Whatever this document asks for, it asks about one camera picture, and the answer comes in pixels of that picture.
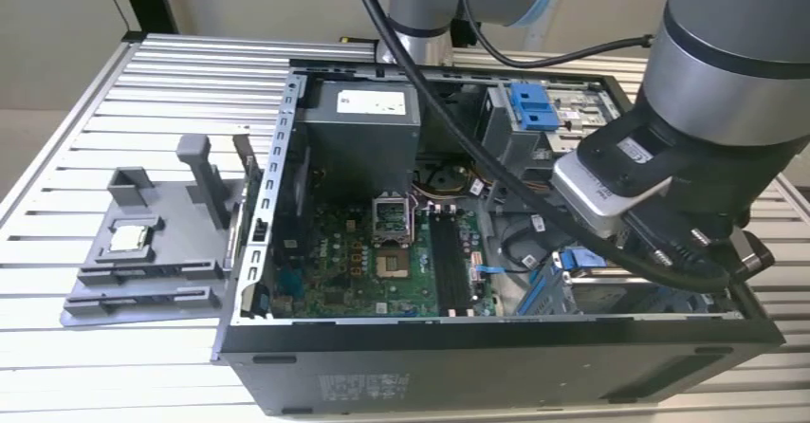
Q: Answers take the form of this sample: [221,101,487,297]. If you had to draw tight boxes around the coiled black yellow wires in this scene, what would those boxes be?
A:
[409,159,492,199]

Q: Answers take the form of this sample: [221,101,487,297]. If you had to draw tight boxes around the hard disk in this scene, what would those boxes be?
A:
[555,247,640,313]

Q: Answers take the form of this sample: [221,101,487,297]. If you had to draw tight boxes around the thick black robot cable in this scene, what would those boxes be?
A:
[344,0,735,297]

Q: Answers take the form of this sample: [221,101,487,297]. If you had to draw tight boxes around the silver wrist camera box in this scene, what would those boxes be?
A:
[551,155,673,240]

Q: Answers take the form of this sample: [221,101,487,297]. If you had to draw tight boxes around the blue expansion slot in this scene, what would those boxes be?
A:
[274,266,304,299]

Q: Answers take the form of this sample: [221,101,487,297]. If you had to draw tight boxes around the blue plastic strip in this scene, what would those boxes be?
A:
[516,266,552,316]

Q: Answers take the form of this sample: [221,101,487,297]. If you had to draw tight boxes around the silver CPU chip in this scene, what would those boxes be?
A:
[106,226,154,253]

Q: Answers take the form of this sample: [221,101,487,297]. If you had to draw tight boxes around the black PC case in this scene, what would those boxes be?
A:
[208,57,785,417]

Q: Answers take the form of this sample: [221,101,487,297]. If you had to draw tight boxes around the black case fan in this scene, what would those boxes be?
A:
[274,147,314,272]

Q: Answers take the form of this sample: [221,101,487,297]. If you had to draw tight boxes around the green motherboard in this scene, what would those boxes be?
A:
[268,194,504,319]

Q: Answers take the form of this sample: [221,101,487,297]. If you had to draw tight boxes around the grey parts rack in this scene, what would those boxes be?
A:
[60,133,264,330]

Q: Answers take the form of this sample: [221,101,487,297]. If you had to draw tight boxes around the metal disk bay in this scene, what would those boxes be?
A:
[516,246,728,318]

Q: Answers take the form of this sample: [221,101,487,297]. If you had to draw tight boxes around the locking lever wire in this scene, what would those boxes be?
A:
[405,193,420,245]

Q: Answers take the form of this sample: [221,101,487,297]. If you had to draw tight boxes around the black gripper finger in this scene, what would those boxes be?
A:
[724,230,777,284]

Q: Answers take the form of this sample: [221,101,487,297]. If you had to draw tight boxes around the black wire white label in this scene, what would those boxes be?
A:
[499,212,555,253]
[497,248,549,278]

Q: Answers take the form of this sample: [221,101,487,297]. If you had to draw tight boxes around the metal socket cover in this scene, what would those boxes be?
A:
[370,190,413,248]

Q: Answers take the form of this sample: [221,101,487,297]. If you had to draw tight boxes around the graphics card green board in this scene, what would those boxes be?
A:
[224,133,264,272]

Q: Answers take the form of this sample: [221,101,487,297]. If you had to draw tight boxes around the grey metal drive cage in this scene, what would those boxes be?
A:
[473,79,637,211]

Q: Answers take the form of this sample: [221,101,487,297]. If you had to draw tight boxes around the CPU socket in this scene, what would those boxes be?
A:
[372,247,413,281]

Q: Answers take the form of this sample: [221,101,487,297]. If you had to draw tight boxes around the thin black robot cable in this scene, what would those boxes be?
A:
[459,0,656,69]

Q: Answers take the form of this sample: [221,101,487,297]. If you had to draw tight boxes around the grey power supply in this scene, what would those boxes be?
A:
[296,81,422,197]

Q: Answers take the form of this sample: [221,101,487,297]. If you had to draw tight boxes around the black RAM slot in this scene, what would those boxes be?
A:
[429,204,457,316]
[444,204,477,316]

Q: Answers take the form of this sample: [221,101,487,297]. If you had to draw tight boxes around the blue drive bay latch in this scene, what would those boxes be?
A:
[507,83,559,133]

